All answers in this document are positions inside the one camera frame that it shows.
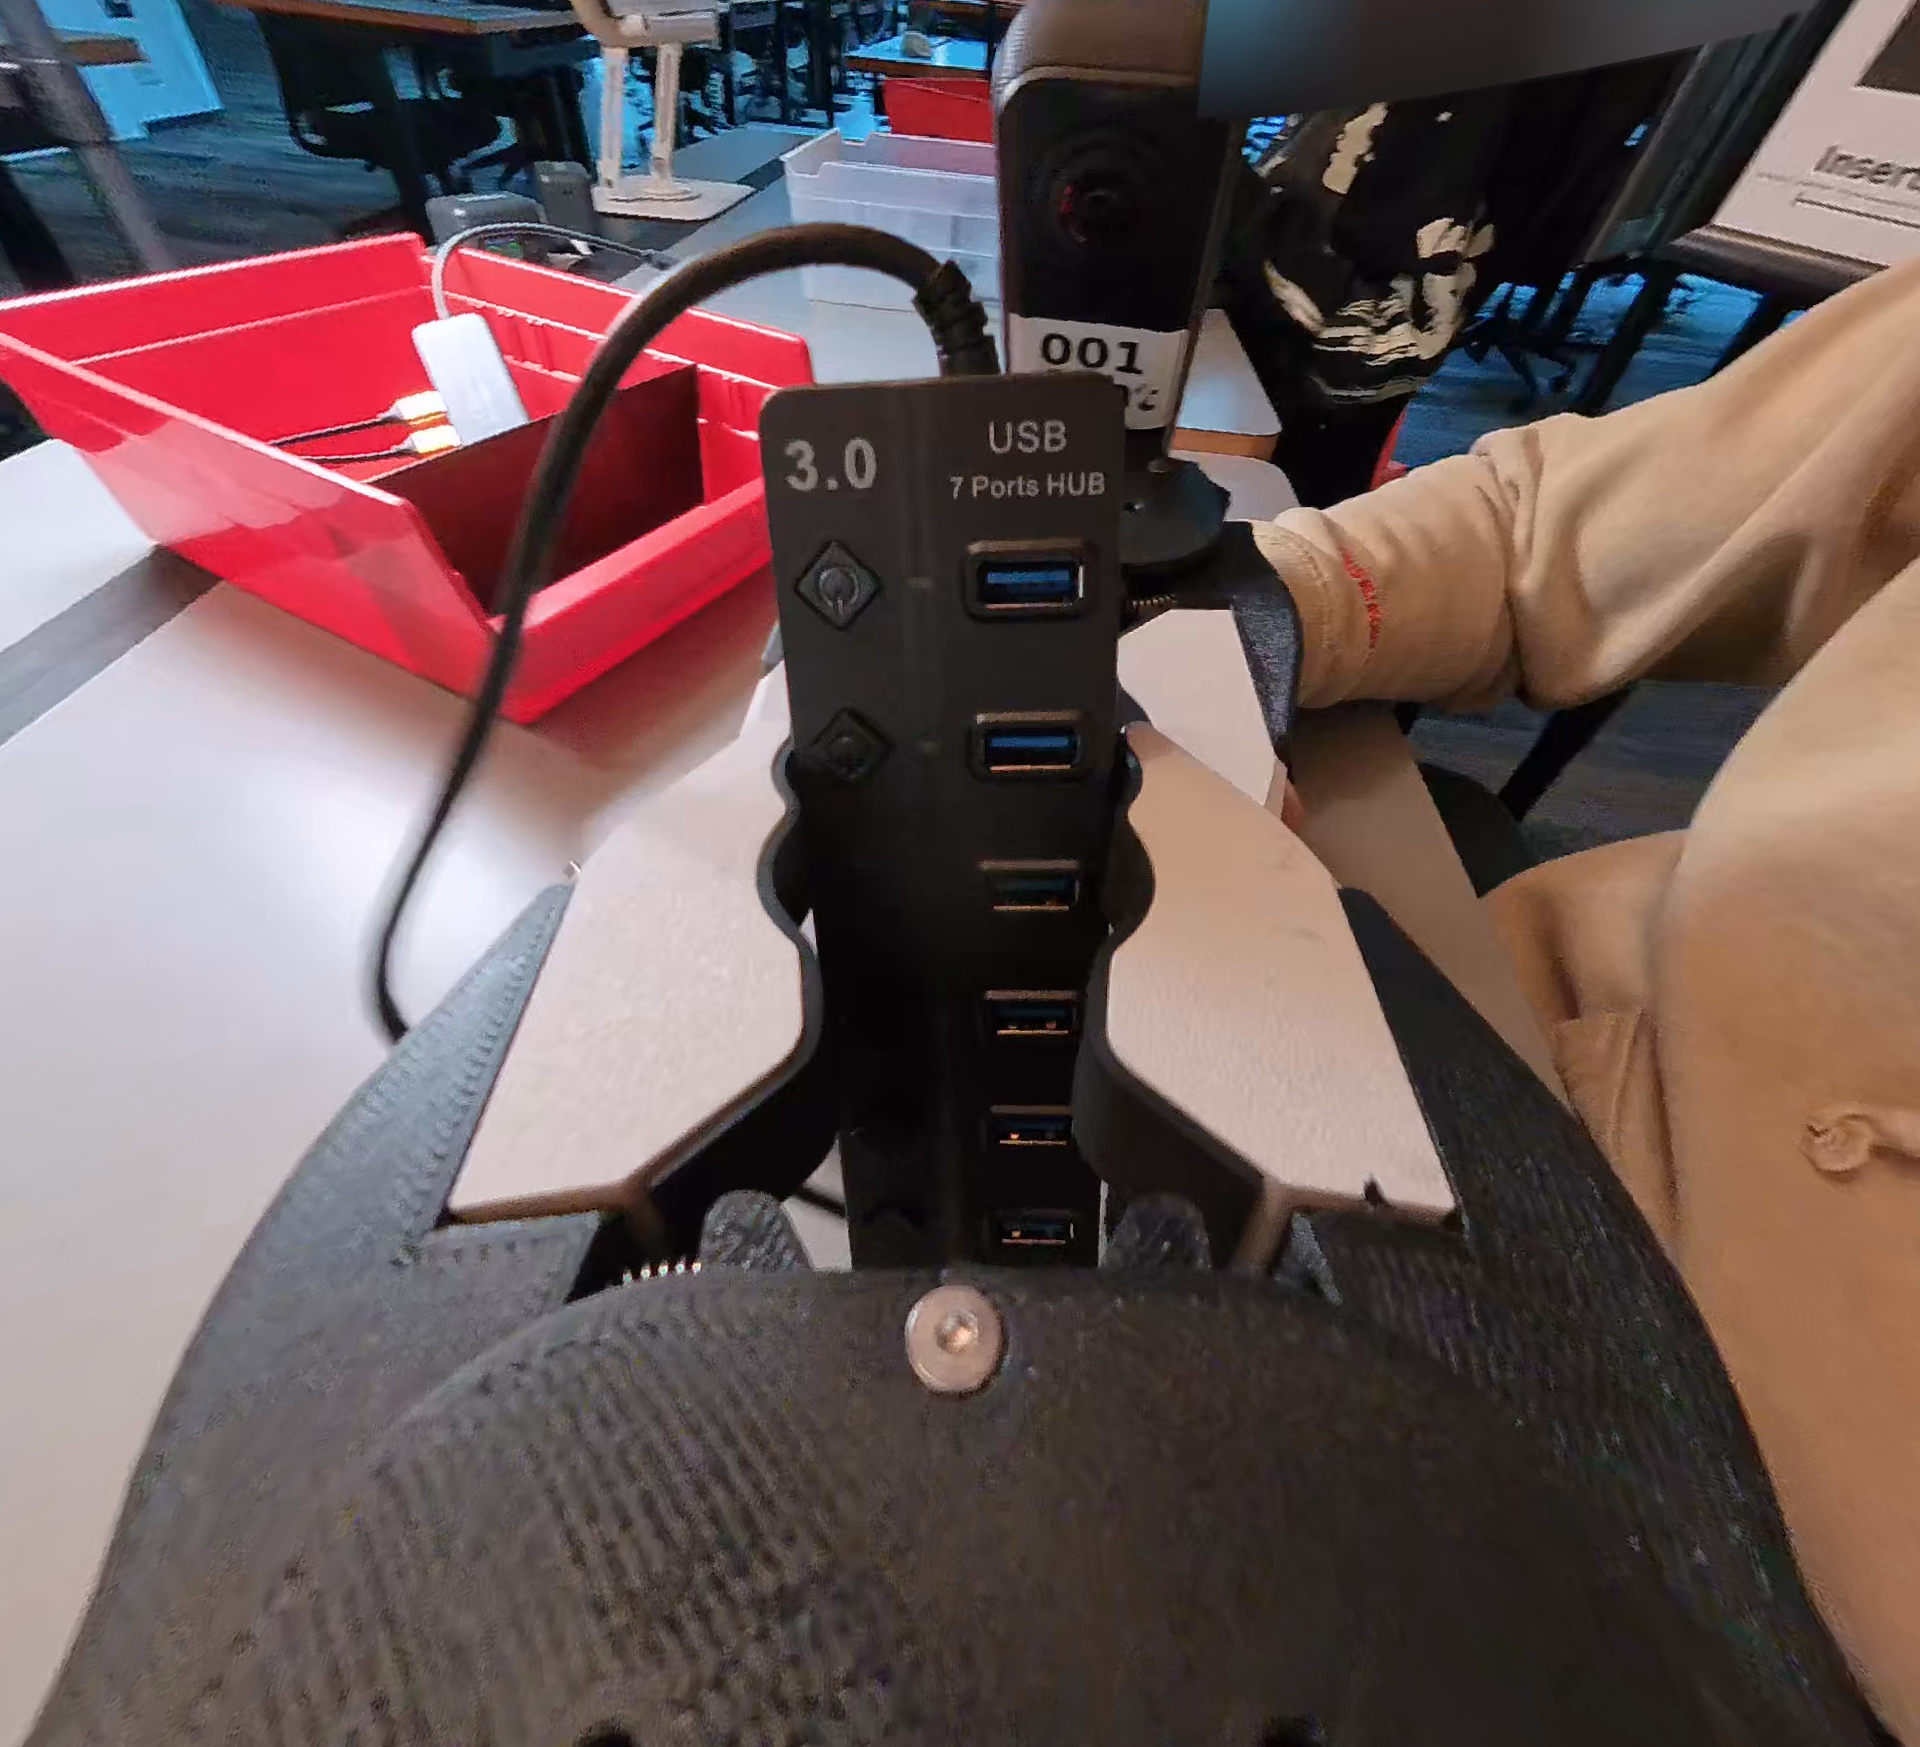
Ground dark office desk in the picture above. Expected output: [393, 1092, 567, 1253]
[202, 0, 593, 225]

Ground black seven port usb hub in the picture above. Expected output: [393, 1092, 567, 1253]
[374, 223, 1129, 1273]

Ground black usb cable orange plugs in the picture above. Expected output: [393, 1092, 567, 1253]
[321, 419, 464, 468]
[269, 389, 452, 451]

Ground red plastic bin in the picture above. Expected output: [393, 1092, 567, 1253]
[878, 74, 996, 146]
[0, 232, 814, 726]

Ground beige hoodie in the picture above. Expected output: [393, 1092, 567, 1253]
[1478, 666, 1920, 1741]

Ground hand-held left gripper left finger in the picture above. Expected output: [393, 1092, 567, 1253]
[445, 739, 841, 1233]

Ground grey power box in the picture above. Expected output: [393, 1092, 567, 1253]
[426, 163, 596, 249]

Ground clear plastic bin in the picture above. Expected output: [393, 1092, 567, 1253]
[781, 127, 1005, 312]

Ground person's right forearm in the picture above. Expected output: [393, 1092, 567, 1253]
[1252, 262, 1920, 714]

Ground white printed sign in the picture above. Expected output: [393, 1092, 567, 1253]
[1711, 0, 1920, 280]

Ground black bin divider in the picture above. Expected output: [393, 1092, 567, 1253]
[367, 364, 707, 616]

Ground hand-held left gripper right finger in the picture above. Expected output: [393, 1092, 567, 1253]
[1069, 718, 1463, 1233]

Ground slim dark grey usb hub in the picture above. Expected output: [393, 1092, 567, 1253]
[413, 232, 530, 448]

